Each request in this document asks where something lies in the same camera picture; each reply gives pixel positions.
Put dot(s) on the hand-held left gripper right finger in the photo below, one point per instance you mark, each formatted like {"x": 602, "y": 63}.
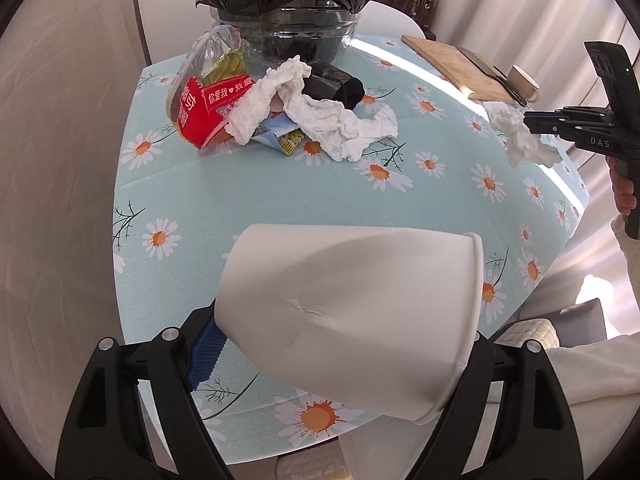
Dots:
{"x": 480, "y": 365}

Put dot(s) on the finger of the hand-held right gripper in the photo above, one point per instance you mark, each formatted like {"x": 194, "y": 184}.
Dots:
{"x": 550, "y": 122}
{"x": 590, "y": 112}

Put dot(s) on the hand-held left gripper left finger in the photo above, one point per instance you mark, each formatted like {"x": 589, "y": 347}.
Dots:
{"x": 205, "y": 355}

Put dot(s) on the white tissue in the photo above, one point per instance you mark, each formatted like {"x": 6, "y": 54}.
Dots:
{"x": 340, "y": 130}
{"x": 515, "y": 135}

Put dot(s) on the white paper cup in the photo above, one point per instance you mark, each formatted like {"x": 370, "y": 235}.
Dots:
{"x": 350, "y": 300}

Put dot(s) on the person's right hand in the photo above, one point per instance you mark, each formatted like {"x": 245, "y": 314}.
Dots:
{"x": 620, "y": 190}

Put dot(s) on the beige mug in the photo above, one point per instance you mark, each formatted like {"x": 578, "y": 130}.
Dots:
{"x": 520, "y": 85}

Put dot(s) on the white textured cushion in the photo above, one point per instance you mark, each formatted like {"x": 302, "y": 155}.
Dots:
{"x": 530, "y": 332}

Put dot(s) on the grey sofa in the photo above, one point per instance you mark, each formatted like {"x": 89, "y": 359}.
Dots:
{"x": 580, "y": 320}

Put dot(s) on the white curtain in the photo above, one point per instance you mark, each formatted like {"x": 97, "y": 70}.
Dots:
{"x": 525, "y": 10}

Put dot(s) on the wooden cutting board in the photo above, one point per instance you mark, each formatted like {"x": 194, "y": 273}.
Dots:
{"x": 440, "y": 60}

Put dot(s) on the daisy print tablecloth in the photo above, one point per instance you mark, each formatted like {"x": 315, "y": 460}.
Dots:
{"x": 200, "y": 220}

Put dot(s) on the white chair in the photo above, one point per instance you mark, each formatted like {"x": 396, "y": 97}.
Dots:
{"x": 385, "y": 20}

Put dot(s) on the black plastic container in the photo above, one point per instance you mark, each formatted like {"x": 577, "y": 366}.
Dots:
{"x": 340, "y": 90}

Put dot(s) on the yellow wrapper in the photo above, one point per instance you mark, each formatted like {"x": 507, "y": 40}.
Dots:
{"x": 291, "y": 144}

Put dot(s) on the blue wrapper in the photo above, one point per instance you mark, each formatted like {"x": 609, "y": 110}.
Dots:
{"x": 272, "y": 130}

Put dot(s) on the beige curtain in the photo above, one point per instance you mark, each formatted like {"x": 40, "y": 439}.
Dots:
{"x": 60, "y": 160}

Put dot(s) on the clear plastic container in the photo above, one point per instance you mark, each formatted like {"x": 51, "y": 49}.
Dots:
{"x": 197, "y": 110}

